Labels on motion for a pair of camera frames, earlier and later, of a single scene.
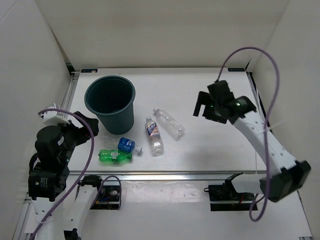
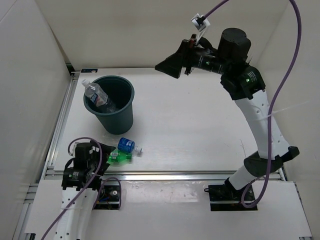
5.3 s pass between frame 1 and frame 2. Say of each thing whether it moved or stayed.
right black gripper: moved
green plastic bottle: stayed
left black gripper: moved
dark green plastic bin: stayed
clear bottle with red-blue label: moved
